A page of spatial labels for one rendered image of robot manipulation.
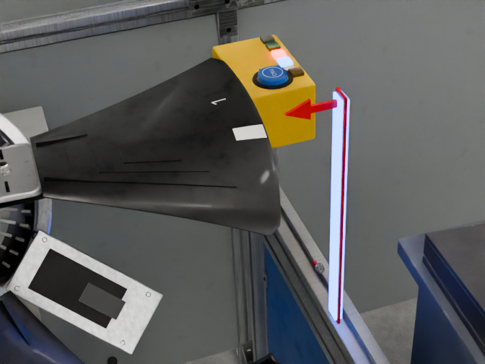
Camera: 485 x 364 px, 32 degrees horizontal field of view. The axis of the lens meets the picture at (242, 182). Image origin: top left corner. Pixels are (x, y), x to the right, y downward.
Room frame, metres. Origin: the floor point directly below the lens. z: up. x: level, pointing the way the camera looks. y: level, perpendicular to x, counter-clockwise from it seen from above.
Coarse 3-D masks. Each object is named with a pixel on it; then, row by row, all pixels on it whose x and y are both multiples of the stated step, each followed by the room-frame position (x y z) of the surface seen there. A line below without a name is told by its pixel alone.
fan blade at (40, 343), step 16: (0, 304) 0.59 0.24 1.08; (16, 304) 0.61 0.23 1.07; (0, 320) 0.58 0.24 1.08; (16, 320) 0.58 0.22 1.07; (32, 320) 0.60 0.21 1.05; (0, 336) 0.56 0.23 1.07; (16, 336) 0.57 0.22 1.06; (32, 336) 0.58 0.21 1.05; (48, 336) 0.59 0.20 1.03; (0, 352) 0.55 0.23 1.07; (16, 352) 0.55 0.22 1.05; (32, 352) 0.56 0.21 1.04; (48, 352) 0.57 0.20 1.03; (64, 352) 0.58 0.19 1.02
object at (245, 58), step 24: (216, 48) 1.10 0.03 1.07; (240, 48) 1.10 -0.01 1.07; (264, 48) 1.09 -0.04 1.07; (240, 72) 1.03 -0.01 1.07; (288, 72) 1.02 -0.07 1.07; (264, 96) 0.97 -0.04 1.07; (288, 96) 0.98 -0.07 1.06; (312, 96) 0.99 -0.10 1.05; (264, 120) 0.97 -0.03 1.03; (288, 120) 0.98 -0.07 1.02; (312, 120) 0.99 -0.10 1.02
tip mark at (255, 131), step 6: (246, 126) 0.73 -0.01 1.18; (252, 126) 0.73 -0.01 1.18; (258, 126) 0.73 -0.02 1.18; (234, 132) 0.72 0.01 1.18; (240, 132) 0.72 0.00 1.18; (246, 132) 0.72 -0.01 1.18; (252, 132) 0.72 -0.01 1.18; (258, 132) 0.72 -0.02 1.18; (264, 132) 0.72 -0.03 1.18; (240, 138) 0.71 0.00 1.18; (246, 138) 0.71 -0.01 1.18; (252, 138) 0.71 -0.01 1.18
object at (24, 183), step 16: (16, 144) 0.71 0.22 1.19; (0, 160) 0.68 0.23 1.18; (16, 160) 0.68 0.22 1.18; (32, 160) 0.68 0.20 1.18; (0, 176) 0.66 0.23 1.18; (16, 176) 0.66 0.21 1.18; (32, 176) 0.66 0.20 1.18; (0, 192) 0.63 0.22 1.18; (16, 192) 0.63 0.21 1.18; (32, 192) 0.63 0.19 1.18
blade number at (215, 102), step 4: (224, 92) 0.77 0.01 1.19; (212, 96) 0.77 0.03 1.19; (216, 96) 0.77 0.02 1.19; (220, 96) 0.77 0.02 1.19; (224, 96) 0.77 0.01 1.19; (228, 96) 0.77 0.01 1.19; (204, 100) 0.76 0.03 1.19; (208, 100) 0.76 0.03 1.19; (212, 100) 0.76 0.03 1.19; (216, 100) 0.76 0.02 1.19; (220, 100) 0.76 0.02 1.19; (224, 100) 0.76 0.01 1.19; (228, 100) 0.76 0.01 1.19; (208, 104) 0.76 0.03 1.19; (212, 104) 0.76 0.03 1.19; (216, 104) 0.76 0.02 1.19; (220, 104) 0.76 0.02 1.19; (224, 104) 0.76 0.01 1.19; (228, 104) 0.76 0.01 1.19; (232, 104) 0.76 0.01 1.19; (212, 108) 0.75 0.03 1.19; (216, 108) 0.75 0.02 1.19
